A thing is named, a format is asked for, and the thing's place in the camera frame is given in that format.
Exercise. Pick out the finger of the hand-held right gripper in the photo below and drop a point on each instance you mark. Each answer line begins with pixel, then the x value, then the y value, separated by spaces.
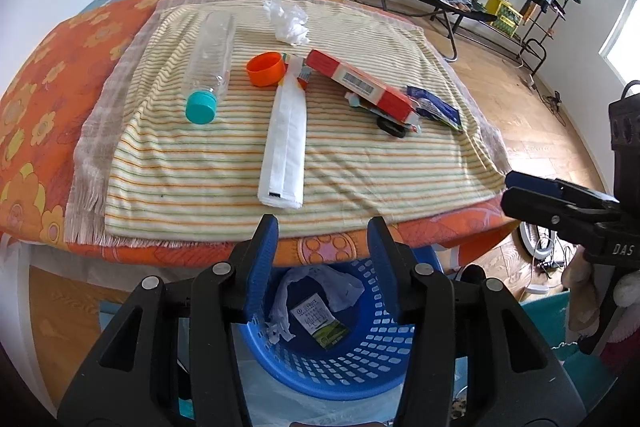
pixel 540 207
pixel 535 181

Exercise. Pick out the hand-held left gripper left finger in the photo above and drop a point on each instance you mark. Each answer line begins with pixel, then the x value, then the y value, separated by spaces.
pixel 262 257

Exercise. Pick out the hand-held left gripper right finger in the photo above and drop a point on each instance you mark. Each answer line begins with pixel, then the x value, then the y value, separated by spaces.
pixel 382 267

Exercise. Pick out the blue plastic basket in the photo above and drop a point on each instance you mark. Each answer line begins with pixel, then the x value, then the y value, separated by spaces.
pixel 350 362

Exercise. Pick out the long white carton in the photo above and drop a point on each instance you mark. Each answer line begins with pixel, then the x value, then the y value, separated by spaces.
pixel 285 147

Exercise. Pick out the blue snack wrapper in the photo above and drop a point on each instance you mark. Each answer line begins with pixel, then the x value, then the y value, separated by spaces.
pixel 437 109

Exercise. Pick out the black round lid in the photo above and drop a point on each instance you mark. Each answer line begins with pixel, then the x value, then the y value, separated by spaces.
pixel 392 127

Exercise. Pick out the clear plastic bottle teal cap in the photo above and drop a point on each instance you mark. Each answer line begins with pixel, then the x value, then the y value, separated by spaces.
pixel 212 52

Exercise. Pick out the white tissue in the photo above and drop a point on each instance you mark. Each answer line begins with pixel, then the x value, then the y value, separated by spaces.
pixel 287 22

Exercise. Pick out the person's right forearm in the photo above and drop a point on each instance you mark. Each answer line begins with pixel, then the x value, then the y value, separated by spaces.
pixel 625 354

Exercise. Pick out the person's right hand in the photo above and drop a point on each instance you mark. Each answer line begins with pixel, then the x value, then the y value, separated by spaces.
pixel 631 302

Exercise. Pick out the white plastic bag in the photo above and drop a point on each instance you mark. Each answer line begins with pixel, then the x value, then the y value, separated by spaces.
pixel 345 289

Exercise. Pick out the green and white packet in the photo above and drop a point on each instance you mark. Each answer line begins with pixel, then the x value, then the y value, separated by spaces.
pixel 320 319

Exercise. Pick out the black shoe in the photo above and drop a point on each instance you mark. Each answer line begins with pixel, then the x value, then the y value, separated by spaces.
pixel 472 276

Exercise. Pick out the white power strip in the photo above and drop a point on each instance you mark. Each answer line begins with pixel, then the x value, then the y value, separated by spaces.
pixel 528 81

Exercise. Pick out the striped yellow cloth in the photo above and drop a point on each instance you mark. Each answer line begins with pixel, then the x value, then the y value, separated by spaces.
pixel 200 172

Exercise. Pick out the teal floor mat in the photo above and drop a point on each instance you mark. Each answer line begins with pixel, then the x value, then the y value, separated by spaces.
pixel 545 322

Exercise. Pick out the window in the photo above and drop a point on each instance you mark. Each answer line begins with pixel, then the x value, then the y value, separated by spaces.
pixel 622 42

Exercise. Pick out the yellow crate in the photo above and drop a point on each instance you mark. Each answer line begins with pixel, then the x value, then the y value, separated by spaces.
pixel 502 14

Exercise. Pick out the beige fringed towel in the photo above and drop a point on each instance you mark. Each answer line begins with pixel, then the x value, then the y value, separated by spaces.
pixel 95 147

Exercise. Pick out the orange floral blanket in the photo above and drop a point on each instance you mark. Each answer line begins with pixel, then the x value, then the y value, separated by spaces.
pixel 45 107

